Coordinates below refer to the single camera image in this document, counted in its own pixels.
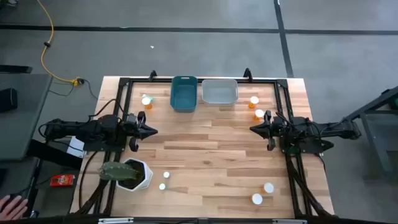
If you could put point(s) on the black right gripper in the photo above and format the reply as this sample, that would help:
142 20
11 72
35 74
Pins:
275 130

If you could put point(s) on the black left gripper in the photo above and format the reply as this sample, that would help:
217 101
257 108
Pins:
133 132

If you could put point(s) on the orange pill bottle white cap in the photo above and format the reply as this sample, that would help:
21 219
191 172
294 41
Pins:
257 198
269 188
254 100
259 113
146 101

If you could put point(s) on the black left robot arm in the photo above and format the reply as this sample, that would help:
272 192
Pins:
93 130

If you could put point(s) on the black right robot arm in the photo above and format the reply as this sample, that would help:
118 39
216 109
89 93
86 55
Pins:
326 129

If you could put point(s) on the teal plastic bin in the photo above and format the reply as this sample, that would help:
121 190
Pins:
183 93

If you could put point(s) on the white plastic bin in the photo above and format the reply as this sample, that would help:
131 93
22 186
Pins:
219 93

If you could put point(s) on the white hexagonal plant pot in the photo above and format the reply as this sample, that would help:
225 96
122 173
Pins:
148 177

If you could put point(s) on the green cactus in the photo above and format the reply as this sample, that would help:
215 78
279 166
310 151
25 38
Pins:
118 171

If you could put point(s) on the black table clamp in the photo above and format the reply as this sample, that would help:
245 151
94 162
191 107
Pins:
152 75
247 74

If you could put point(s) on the white box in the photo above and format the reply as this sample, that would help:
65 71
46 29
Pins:
75 147

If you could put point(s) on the red box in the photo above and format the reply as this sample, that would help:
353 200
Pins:
62 180

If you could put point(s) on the black diagonal beam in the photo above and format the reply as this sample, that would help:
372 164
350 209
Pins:
49 154

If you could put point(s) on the dark metal stand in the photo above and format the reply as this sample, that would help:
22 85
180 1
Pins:
373 105

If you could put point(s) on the grey side table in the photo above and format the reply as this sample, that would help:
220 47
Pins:
25 130

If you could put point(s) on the black device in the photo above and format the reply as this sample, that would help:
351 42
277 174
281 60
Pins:
7 99

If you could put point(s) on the black flat bar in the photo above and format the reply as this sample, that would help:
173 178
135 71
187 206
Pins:
15 69

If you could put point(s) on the person's hand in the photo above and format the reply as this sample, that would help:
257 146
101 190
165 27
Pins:
12 208

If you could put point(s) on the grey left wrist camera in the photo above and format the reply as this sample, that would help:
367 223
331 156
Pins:
132 118

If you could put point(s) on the black metal table frame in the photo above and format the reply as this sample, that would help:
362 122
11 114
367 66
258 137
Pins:
264 81

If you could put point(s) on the silver metal bracket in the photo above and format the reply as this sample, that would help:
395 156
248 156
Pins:
115 221
289 221

